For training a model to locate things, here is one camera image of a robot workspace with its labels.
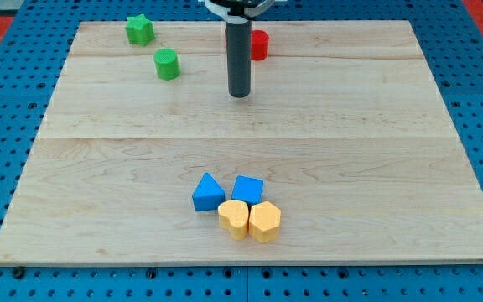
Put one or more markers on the red cylinder block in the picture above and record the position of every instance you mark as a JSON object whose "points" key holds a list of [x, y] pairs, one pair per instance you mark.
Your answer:
{"points": [[259, 45]]}

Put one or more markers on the green star block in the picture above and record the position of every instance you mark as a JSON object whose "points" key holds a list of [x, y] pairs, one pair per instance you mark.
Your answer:
{"points": [[139, 30]]}

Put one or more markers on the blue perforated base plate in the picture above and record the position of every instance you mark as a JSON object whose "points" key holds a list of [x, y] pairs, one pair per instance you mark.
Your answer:
{"points": [[32, 53]]}

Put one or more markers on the blue triangle block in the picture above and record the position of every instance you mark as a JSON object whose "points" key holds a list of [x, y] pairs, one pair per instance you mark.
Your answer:
{"points": [[208, 194]]}

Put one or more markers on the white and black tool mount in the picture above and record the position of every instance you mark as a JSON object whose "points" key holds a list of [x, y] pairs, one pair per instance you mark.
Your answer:
{"points": [[240, 10]]}

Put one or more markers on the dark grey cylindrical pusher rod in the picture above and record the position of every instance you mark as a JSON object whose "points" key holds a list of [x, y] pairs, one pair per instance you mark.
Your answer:
{"points": [[238, 55]]}

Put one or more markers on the yellow hexagon block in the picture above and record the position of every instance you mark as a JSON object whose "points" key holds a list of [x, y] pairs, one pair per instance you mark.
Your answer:
{"points": [[265, 222]]}

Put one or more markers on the green cylinder block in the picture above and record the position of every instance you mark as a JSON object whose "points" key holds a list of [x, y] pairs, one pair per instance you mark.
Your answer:
{"points": [[166, 63]]}

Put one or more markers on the yellow heart block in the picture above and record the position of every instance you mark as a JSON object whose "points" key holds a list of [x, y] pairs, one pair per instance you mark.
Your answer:
{"points": [[234, 216]]}

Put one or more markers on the light wooden board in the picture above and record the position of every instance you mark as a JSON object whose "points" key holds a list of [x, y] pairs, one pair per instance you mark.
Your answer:
{"points": [[345, 126]]}

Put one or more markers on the blue square block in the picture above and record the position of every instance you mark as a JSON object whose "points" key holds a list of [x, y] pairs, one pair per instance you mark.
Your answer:
{"points": [[247, 189]]}

